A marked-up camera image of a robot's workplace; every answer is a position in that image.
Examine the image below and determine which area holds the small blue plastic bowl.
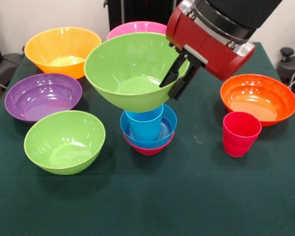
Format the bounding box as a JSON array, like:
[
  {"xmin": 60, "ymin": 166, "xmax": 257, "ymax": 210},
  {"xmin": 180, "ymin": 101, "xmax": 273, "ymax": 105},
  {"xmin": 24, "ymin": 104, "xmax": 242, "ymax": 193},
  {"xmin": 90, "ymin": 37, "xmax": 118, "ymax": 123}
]
[{"xmin": 119, "ymin": 104, "xmax": 178, "ymax": 149}]

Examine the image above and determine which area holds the shallow orange plastic bowl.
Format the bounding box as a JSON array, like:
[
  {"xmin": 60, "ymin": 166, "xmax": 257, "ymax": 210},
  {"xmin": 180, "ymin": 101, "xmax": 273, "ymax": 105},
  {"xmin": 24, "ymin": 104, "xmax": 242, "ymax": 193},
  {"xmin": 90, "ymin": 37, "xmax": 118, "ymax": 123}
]
[{"xmin": 220, "ymin": 74, "xmax": 295, "ymax": 127}]

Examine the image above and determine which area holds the light green plastic bowl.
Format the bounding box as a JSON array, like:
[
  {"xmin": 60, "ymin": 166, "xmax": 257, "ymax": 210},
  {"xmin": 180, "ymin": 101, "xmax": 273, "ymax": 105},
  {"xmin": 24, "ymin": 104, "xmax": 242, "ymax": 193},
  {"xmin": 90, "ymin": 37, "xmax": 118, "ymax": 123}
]
[
  {"xmin": 84, "ymin": 32, "xmax": 190, "ymax": 114},
  {"xmin": 23, "ymin": 110, "xmax": 106, "ymax": 176}
]

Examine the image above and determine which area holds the shallow purple plastic bowl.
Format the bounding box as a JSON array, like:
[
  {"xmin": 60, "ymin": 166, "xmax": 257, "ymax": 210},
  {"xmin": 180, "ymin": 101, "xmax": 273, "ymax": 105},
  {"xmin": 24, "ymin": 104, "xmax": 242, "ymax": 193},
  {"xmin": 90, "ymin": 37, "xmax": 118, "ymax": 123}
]
[{"xmin": 4, "ymin": 73, "xmax": 83, "ymax": 123}]

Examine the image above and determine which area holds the large yellow-orange plastic bowl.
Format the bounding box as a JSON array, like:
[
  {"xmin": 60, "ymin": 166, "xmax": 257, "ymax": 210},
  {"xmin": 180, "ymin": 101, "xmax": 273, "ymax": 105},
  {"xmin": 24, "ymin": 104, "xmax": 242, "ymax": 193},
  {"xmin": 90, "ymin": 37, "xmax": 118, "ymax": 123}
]
[{"xmin": 24, "ymin": 27, "xmax": 102, "ymax": 80}]

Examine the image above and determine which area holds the black floor stand base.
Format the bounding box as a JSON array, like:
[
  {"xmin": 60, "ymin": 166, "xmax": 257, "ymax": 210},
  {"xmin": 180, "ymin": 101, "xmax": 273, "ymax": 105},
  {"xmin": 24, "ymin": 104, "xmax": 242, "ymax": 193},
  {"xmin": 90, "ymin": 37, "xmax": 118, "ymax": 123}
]
[{"xmin": 277, "ymin": 47, "xmax": 295, "ymax": 86}]

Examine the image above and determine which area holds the red plastic cup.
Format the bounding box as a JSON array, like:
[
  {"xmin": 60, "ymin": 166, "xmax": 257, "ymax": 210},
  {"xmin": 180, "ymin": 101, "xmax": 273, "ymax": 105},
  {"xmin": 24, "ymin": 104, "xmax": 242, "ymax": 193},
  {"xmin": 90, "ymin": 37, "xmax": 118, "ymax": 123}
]
[{"xmin": 222, "ymin": 111, "xmax": 263, "ymax": 158}]

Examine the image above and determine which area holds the small red plastic bowl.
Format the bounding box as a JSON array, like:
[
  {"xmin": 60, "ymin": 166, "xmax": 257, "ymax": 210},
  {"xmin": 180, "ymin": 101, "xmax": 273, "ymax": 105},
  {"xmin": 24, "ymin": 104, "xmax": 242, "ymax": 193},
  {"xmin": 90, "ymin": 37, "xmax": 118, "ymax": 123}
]
[{"xmin": 123, "ymin": 132, "xmax": 175, "ymax": 156}]

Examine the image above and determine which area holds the blue plastic cup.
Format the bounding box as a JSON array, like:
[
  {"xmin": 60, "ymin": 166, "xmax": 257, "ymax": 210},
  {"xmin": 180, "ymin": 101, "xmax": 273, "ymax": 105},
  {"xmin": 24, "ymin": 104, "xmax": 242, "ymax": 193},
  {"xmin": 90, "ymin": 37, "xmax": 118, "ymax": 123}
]
[{"xmin": 124, "ymin": 105, "xmax": 164, "ymax": 142}]

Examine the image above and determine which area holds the dark green table cloth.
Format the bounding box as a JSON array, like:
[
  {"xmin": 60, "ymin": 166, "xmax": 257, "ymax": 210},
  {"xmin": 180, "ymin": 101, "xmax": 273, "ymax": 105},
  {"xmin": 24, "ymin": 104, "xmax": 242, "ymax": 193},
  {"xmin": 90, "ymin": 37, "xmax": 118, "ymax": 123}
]
[{"xmin": 0, "ymin": 41, "xmax": 295, "ymax": 236}]

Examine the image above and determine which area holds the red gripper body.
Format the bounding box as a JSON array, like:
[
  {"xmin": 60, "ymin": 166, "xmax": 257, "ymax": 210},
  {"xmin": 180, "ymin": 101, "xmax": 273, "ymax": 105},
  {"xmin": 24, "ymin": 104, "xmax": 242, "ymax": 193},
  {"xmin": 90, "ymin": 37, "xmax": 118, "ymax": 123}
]
[{"xmin": 165, "ymin": 4, "xmax": 248, "ymax": 82}]

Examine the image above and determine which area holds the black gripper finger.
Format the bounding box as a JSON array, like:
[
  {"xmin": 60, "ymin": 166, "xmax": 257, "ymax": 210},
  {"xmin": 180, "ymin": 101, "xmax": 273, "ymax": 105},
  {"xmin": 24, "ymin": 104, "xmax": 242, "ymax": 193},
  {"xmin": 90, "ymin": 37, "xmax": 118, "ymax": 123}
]
[
  {"xmin": 169, "ymin": 59, "xmax": 201, "ymax": 101},
  {"xmin": 159, "ymin": 54, "xmax": 188, "ymax": 89}
]

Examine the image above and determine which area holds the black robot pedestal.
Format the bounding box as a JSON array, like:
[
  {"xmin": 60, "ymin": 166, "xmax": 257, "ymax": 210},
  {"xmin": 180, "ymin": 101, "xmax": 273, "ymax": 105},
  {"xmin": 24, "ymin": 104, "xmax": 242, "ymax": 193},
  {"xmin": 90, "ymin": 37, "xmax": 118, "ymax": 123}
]
[{"xmin": 107, "ymin": 0, "xmax": 185, "ymax": 32}]

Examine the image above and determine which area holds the large pink plastic bowl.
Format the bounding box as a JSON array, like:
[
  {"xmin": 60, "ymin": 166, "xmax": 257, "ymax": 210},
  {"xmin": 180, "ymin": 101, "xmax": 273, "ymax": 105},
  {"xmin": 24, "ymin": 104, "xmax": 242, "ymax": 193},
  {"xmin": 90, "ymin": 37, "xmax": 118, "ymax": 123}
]
[{"xmin": 106, "ymin": 21, "xmax": 168, "ymax": 41}]

